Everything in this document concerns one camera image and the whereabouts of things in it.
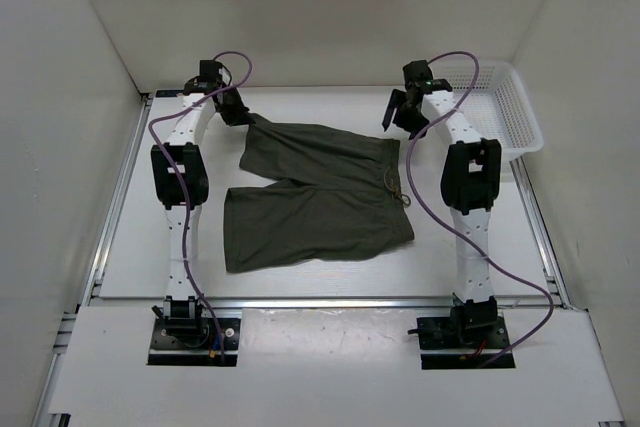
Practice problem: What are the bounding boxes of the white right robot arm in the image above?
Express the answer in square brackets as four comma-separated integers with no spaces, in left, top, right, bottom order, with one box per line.
[382,79,502,347]

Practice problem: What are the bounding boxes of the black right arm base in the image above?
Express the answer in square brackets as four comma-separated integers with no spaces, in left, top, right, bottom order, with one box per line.
[407,296,516,370]

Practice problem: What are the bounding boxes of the olive green shorts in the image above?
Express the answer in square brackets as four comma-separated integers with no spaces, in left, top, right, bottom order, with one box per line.
[223,115,414,274]

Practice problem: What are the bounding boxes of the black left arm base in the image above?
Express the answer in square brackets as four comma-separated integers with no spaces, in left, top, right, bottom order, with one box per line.
[147,296,241,367]

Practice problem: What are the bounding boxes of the dark label sticker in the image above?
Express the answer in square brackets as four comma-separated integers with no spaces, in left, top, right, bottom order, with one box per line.
[154,89,183,98]

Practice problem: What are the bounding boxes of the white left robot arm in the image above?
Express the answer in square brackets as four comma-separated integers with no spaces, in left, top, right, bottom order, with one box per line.
[148,85,252,347]

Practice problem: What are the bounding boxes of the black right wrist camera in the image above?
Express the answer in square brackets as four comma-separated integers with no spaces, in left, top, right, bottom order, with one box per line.
[402,60,453,100]

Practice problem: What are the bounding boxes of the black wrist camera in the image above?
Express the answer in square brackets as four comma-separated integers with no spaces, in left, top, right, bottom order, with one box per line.
[182,60,232,96]
[402,60,453,100]

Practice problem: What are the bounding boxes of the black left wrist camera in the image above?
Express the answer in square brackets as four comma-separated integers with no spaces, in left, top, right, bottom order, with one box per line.
[182,60,232,96]

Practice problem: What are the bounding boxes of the white perforated plastic basket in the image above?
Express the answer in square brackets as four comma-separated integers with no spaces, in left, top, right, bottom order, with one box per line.
[436,59,544,164]

